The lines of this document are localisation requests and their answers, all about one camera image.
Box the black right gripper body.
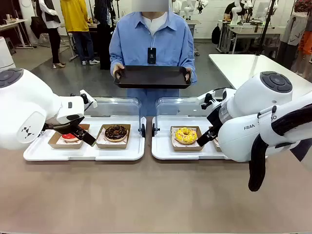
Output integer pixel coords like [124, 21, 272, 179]
[206, 102, 224, 130]

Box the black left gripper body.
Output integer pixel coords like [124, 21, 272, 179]
[43, 115, 85, 131]

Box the brown cardboard donut box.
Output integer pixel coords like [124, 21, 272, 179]
[48, 123, 90, 150]
[208, 126, 223, 152]
[95, 123, 132, 150]
[170, 126, 205, 152]

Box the chocolate glazed donut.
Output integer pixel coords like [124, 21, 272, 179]
[104, 125, 128, 142]

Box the black serving tray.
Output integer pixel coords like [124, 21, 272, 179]
[113, 65, 193, 89]

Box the person's right forearm blue sleeve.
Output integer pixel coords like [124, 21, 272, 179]
[109, 43, 124, 68]

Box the person's left forearm blue sleeve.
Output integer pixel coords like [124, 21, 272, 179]
[184, 43, 197, 85]

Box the red glazed donut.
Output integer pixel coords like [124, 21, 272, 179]
[60, 133, 80, 144]

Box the yellow sprinkled donut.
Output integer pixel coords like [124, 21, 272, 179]
[175, 127, 197, 144]

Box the person torso blue shirt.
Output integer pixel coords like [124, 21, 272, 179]
[109, 11, 197, 117]

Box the person's left hand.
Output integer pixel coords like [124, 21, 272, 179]
[182, 67, 194, 83]

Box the person's right hand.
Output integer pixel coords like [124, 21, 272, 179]
[112, 63, 125, 79]

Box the white display tray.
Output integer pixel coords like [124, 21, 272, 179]
[23, 116, 146, 161]
[151, 116, 234, 161]

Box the clear tray lid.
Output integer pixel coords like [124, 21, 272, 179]
[84, 97, 146, 138]
[151, 97, 213, 138]

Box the large white table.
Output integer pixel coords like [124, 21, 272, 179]
[208, 54, 312, 91]

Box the black backpack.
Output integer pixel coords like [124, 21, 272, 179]
[211, 24, 221, 45]

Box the black hanging name badge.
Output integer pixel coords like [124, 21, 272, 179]
[147, 47, 157, 65]

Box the white background workbench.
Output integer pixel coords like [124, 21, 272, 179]
[217, 19, 286, 55]

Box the white round appliance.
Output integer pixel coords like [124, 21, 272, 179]
[0, 36, 16, 71]

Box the dark fabric bundle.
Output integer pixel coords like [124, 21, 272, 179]
[290, 138, 312, 162]

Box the bystander in dark clothes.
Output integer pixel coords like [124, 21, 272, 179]
[93, 0, 118, 71]

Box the black stand pole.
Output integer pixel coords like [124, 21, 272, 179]
[254, 0, 279, 57]

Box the bystander in black vest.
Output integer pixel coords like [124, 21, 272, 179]
[31, 0, 67, 70]

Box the bystander in yellow shirt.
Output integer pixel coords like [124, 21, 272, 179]
[59, 0, 101, 66]

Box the white background desk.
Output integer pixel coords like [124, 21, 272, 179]
[0, 19, 34, 50]

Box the mannequin with orange garment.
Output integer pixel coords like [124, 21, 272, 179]
[277, 0, 312, 75]

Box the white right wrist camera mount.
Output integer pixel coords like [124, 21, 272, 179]
[195, 90, 218, 110]

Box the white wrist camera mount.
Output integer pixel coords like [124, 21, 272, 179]
[195, 90, 218, 110]
[79, 89, 98, 109]

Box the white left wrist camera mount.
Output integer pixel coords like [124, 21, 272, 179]
[79, 89, 98, 109]

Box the black arm cable sleeve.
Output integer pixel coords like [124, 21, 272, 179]
[248, 103, 312, 193]

